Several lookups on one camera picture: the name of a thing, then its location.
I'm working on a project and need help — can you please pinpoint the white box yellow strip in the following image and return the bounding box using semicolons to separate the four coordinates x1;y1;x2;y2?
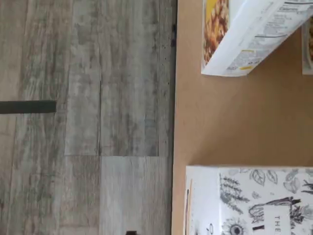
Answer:
184;165;313;235

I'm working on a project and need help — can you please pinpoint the brown lower shelf board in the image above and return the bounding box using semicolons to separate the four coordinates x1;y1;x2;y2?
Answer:
170;0;313;235

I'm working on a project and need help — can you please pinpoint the black floor strip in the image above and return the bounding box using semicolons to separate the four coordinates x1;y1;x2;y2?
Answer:
0;99;57;115

